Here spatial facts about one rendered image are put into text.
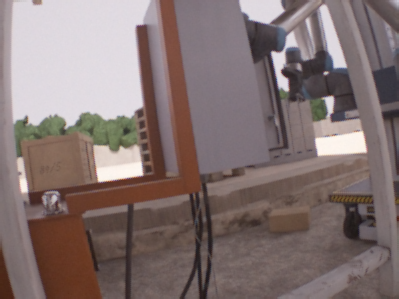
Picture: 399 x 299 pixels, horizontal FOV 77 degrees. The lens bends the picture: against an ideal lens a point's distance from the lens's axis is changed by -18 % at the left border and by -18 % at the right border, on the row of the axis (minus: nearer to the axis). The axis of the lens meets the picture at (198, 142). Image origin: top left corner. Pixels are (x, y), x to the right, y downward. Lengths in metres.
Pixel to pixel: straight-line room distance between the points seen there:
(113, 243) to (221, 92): 1.68
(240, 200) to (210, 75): 1.82
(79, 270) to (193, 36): 0.64
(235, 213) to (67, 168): 2.19
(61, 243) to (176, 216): 1.67
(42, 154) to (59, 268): 3.22
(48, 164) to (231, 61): 3.28
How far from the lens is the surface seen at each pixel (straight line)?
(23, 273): 0.63
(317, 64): 1.64
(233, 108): 0.77
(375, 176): 1.10
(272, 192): 2.64
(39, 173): 3.90
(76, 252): 0.72
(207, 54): 0.78
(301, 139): 4.34
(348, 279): 1.04
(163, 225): 2.29
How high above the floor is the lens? 0.71
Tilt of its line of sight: 1 degrees up
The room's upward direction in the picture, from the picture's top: 9 degrees counter-clockwise
